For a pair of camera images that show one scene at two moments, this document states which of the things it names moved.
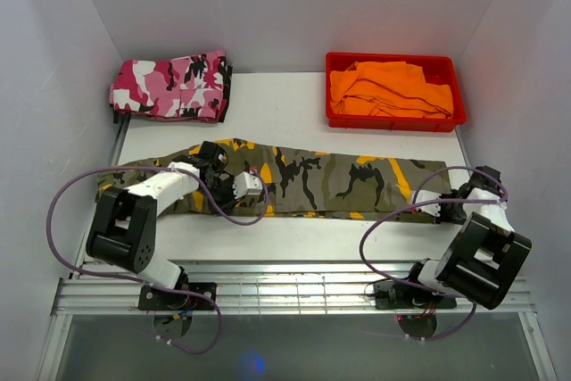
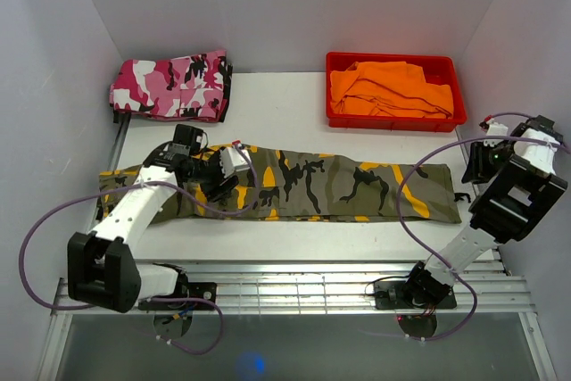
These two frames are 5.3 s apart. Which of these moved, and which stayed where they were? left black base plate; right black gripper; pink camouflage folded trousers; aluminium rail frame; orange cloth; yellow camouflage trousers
Moved: yellow camouflage trousers; right black gripper
Stayed: left black base plate; pink camouflage folded trousers; orange cloth; aluminium rail frame
